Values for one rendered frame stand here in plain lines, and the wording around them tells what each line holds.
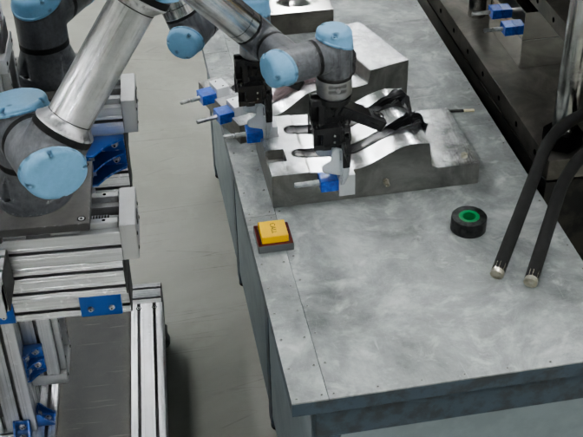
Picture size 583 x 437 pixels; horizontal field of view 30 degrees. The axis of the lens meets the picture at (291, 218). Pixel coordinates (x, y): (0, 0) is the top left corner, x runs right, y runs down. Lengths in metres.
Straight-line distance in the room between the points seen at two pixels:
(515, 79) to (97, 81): 1.49
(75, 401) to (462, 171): 1.18
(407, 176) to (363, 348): 0.55
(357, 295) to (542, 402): 0.44
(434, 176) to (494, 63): 0.68
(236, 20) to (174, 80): 2.54
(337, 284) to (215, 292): 1.27
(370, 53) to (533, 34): 0.48
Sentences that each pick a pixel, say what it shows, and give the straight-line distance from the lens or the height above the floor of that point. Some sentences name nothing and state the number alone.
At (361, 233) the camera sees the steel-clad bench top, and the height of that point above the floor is 0.80.
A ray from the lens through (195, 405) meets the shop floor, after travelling 3.20.
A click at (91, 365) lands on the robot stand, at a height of 0.21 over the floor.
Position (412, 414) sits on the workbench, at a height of 0.70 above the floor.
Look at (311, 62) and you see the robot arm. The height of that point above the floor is 1.26.
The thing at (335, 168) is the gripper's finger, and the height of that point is 0.99.
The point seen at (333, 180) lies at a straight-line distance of 2.39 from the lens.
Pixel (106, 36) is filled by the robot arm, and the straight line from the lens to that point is 1.95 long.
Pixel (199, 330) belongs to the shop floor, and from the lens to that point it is 3.42.
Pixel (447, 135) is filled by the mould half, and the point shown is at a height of 0.86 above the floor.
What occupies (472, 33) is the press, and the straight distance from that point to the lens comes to 3.36.
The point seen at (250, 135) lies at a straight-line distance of 2.63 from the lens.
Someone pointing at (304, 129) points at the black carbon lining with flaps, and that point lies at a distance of 2.68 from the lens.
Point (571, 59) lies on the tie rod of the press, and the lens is 2.71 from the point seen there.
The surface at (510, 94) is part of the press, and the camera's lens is 3.06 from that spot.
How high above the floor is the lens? 2.30
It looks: 37 degrees down
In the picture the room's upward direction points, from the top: 1 degrees counter-clockwise
